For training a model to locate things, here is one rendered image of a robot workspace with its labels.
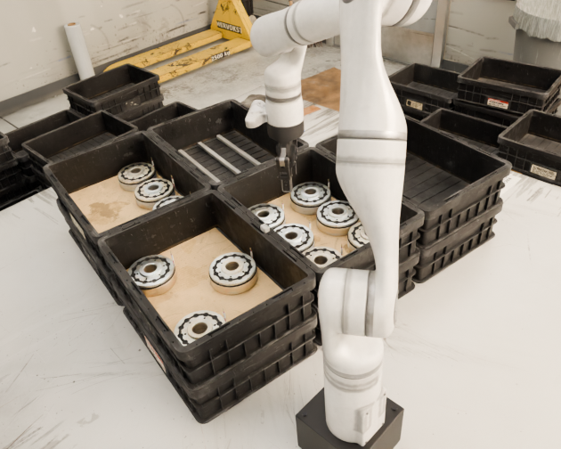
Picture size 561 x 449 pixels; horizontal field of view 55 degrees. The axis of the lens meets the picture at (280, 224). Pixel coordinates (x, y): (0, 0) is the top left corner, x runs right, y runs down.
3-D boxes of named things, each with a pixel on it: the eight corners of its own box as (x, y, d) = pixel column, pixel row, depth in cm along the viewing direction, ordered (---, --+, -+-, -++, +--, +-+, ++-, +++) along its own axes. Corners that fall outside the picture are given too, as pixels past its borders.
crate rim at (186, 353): (320, 285, 104) (320, 276, 103) (182, 365, 91) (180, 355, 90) (215, 195, 131) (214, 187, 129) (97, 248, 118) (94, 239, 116)
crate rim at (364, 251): (427, 222, 117) (428, 214, 115) (320, 285, 104) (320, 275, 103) (312, 152, 143) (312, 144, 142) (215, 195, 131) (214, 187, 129)
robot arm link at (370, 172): (410, 140, 67) (333, 137, 69) (394, 349, 71) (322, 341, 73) (409, 142, 76) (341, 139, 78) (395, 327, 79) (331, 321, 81)
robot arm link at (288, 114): (253, 108, 113) (250, 80, 109) (306, 109, 111) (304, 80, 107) (244, 128, 106) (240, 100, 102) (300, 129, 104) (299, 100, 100)
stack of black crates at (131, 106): (146, 135, 320) (127, 62, 292) (176, 151, 303) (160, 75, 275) (86, 164, 298) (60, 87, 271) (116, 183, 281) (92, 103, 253)
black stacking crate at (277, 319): (320, 318, 110) (318, 278, 103) (192, 397, 97) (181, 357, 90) (220, 227, 136) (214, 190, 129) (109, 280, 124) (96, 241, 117)
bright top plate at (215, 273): (265, 268, 116) (264, 266, 116) (228, 292, 111) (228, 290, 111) (236, 248, 122) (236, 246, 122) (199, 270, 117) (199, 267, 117)
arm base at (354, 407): (390, 415, 93) (395, 351, 82) (356, 453, 88) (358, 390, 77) (348, 386, 98) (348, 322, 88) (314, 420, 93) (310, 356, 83)
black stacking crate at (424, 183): (505, 204, 136) (514, 166, 129) (423, 255, 123) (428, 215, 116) (391, 146, 162) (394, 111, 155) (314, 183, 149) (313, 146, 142)
